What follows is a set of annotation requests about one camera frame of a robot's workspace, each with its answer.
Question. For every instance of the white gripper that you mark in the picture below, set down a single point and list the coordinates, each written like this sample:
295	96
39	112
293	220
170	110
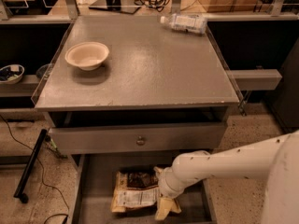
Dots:
165	186

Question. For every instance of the brown chip bag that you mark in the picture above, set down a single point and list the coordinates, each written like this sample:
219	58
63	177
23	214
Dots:
134	190

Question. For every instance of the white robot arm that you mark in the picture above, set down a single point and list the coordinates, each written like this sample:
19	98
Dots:
275	159

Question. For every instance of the grey top drawer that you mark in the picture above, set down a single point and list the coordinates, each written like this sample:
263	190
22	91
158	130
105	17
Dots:
117	139

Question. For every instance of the grey drawer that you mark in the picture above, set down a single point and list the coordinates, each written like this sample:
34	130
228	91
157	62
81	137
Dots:
96	182
117	139

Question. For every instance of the round metal drawer knob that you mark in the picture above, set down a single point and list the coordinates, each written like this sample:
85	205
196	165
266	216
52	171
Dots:
140	141

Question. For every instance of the grey middle drawer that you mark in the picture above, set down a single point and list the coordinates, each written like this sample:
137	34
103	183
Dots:
96	182

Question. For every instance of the grey drawer cabinet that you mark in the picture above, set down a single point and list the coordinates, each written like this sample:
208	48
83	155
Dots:
152	76

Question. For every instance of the grey side shelf right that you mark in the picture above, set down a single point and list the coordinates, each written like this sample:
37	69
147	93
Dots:
255	80

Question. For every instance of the grey side shelf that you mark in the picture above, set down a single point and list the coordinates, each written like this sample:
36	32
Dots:
25	87
255	80

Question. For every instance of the black bar on floor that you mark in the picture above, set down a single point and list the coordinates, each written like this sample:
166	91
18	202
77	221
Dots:
19	192

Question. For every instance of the cream paper bowl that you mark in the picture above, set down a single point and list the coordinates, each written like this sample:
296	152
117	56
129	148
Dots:
87	56

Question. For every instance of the clear plastic water bottle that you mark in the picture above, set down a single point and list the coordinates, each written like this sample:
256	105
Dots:
185	23

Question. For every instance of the grey side shelf left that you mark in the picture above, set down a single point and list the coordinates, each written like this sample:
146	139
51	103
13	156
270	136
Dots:
25	87

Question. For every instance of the bowl with dark items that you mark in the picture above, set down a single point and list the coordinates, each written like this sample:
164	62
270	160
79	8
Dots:
11	74

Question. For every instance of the black monitor stand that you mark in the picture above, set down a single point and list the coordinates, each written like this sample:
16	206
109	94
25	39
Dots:
120	6

